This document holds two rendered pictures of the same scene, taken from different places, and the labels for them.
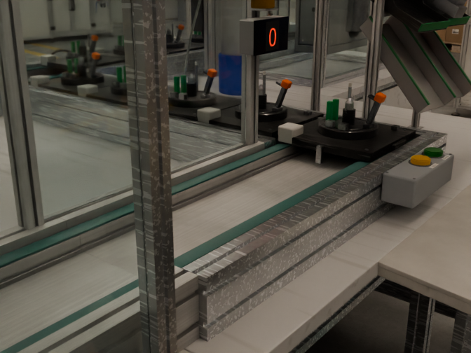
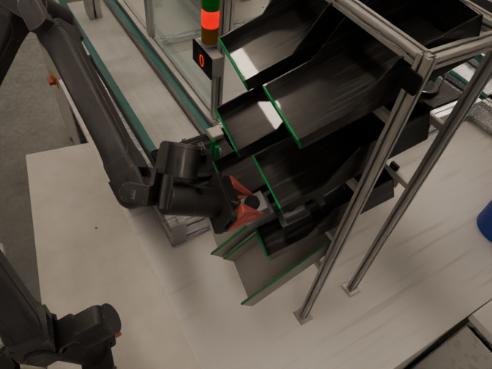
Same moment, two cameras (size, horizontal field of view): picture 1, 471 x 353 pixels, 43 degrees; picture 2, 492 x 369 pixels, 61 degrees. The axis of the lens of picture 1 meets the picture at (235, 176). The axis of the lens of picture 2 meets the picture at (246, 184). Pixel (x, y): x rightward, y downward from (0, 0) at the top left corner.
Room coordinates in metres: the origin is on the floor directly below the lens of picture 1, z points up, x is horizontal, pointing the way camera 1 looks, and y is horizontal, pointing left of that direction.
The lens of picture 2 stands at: (1.75, -1.08, 1.93)
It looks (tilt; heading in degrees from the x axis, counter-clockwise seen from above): 49 degrees down; 105
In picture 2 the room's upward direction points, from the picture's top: 8 degrees clockwise
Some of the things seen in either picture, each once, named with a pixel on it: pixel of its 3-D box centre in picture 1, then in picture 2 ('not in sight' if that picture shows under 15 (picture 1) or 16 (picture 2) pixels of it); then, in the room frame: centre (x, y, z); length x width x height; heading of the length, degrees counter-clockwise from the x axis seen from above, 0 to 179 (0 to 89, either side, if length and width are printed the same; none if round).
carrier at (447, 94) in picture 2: not in sight; (426, 77); (1.99, 0.51, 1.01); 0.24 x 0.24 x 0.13; 52
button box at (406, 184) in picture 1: (418, 176); not in sight; (1.18, -0.38, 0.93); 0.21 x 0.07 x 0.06; 142
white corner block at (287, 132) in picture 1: (290, 133); (214, 135); (1.37, -0.13, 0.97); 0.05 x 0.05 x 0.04; 52
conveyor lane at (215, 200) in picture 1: (265, 188); (170, 118); (1.16, -0.06, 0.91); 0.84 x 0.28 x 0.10; 142
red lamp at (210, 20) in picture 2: not in sight; (210, 17); (1.31, -0.06, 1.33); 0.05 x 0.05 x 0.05
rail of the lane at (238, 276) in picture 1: (347, 204); (124, 136); (1.07, -0.22, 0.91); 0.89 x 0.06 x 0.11; 142
